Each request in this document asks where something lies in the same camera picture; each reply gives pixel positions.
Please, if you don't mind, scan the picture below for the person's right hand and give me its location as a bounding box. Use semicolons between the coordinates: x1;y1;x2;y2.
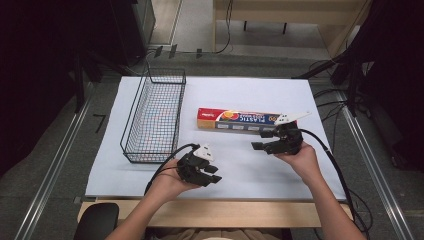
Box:
273;141;325;187

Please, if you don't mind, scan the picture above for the person's left hand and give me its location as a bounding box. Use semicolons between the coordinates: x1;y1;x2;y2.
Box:
145;157;202;205

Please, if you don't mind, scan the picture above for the plastic wrap box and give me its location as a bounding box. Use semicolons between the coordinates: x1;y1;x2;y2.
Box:
196;106;285;134

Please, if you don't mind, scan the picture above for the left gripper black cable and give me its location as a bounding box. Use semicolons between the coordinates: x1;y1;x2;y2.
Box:
143;142;201;196

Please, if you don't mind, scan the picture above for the black stand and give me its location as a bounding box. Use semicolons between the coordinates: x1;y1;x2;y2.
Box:
70;49;105;115
292;49;368;118

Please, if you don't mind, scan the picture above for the white table mat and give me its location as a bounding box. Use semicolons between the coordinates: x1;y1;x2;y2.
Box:
85;75;348;202

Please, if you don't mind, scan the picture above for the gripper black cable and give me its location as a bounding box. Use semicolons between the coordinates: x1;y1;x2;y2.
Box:
296;127;373;240
143;142;201;196

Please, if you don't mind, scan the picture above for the black chair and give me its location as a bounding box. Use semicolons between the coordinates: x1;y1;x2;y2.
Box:
72;202;120;240

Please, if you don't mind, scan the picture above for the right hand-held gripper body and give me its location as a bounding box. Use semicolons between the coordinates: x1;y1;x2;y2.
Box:
266;110;313;156

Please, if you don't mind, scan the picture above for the metal floor rail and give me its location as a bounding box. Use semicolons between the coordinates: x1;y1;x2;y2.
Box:
334;88;416;240
13;83;96;240

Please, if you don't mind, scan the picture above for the light wooden shelf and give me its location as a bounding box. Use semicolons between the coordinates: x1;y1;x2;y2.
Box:
212;0;373;60

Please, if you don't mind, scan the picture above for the black hanging cable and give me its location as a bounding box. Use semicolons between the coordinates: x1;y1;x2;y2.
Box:
199;0;235;56

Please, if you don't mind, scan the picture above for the black cabinet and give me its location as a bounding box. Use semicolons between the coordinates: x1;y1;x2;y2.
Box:
109;0;157;67

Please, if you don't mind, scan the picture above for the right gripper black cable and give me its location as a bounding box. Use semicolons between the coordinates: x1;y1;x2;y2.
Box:
296;127;373;240

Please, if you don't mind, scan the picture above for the black wire basket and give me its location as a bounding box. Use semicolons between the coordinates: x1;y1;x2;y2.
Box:
119;67;187;165

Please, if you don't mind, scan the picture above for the wooden table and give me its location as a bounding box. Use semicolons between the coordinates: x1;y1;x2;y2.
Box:
76;198;355;229

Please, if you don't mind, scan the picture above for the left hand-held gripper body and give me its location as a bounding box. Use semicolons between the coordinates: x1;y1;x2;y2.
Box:
176;143;215;187

